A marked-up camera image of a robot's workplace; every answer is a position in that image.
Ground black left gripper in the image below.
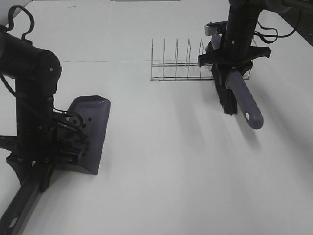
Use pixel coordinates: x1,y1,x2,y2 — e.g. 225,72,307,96
0,115,85,192

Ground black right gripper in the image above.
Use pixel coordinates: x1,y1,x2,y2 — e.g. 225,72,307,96
197,46,271,86

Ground purple hand brush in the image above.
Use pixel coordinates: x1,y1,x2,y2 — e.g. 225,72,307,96
205,34,264,130

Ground pile of coffee beans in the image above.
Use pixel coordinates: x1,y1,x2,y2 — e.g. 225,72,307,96
58,116,90,157

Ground purple dustpan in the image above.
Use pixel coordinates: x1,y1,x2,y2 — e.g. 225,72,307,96
0,95,111,235

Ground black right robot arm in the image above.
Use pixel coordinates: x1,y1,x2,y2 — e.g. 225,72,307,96
198,0,313,75

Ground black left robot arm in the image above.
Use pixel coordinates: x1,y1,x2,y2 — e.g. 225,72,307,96
0,26,86,191

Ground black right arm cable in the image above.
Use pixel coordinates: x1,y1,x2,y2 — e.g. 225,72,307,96
254,7,304,42

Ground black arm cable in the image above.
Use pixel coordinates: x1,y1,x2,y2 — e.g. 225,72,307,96
0,5,35,42
254,7,304,42

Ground metal wire rack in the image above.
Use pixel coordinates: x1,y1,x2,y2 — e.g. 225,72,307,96
149,36,257,82

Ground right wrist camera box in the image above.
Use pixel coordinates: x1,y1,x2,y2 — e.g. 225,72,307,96
204,21,228,36

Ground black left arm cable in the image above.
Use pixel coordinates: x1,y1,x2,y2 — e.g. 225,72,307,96
0,5,35,42

